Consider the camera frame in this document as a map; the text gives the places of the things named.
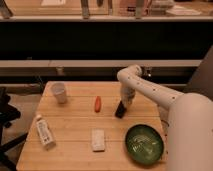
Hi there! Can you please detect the black eraser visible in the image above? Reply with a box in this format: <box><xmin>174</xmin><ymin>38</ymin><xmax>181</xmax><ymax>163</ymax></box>
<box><xmin>115</xmin><ymin>102</ymin><xmax>126</xmax><ymax>118</ymax></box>

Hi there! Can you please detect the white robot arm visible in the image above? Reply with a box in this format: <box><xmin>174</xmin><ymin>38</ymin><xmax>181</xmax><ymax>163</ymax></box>
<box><xmin>117</xmin><ymin>65</ymin><xmax>213</xmax><ymax>171</ymax></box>

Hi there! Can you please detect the orange carrot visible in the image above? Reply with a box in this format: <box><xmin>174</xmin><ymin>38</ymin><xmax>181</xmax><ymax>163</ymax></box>
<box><xmin>94</xmin><ymin>96</ymin><xmax>101</xmax><ymax>113</ymax></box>

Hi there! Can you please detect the white sponge block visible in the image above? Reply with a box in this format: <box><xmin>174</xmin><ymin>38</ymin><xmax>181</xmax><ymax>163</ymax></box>
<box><xmin>91</xmin><ymin>129</ymin><xmax>105</xmax><ymax>152</ymax></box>

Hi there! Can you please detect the green bowl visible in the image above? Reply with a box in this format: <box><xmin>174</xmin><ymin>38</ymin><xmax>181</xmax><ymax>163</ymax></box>
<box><xmin>125</xmin><ymin>124</ymin><xmax>164</xmax><ymax>166</ymax></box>

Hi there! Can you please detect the white paper cup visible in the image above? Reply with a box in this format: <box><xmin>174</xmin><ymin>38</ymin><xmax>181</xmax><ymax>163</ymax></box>
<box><xmin>51</xmin><ymin>82</ymin><xmax>67</xmax><ymax>104</ymax></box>

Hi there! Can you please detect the white tube bottle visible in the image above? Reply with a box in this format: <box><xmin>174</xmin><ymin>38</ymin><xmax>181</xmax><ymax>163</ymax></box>
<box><xmin>36</xmin><ymin>115</ymin><xmax>56</xmax><ymax>150</ymax></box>

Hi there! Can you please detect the wooden shelf rack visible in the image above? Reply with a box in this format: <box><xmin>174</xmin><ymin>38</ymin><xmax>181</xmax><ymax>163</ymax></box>
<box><xmin>0</xmin><ymin>0</ymin><xmax>213</xmax><ymax>72</ymax></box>

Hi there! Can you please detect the black chair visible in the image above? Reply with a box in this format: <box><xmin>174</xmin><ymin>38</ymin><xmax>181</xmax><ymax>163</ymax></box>
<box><xmin>0</xmin><ymin>87</ymin><xmax>27</xmax><ymax>171</ymax></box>

